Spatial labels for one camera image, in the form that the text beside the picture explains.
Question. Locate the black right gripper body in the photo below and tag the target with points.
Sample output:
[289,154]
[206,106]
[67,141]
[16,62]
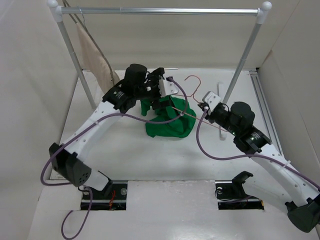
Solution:
[220,116]

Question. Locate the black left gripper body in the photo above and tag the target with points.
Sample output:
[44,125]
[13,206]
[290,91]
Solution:
[150,89]

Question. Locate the pink wire hanger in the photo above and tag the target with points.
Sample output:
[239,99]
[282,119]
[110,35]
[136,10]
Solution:
[193,96]

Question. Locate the green t shirt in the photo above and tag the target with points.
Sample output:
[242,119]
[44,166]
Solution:
[179,128]

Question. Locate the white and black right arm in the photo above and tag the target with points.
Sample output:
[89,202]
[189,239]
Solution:
[299,197]

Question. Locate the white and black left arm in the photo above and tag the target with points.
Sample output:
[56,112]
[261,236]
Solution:
[68,159]

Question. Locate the beige garment on hanger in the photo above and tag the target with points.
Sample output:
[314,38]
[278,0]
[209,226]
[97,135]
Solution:
[95,61]

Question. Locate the white and metal clothes rack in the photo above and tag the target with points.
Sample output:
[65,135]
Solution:
[57,12]

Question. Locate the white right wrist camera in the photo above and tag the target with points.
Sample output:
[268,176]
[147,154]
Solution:
[211,100]

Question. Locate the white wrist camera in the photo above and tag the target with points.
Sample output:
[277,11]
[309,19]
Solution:
[167,87]
[211,100]

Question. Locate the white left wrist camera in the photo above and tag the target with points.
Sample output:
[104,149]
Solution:
[167,87]

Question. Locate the aluminium rail at right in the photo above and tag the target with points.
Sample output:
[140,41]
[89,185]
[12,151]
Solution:
[265,111]

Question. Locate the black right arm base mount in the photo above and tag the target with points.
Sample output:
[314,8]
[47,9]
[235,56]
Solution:
[231,195]

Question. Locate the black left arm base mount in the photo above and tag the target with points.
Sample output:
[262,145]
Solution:
[116,200]

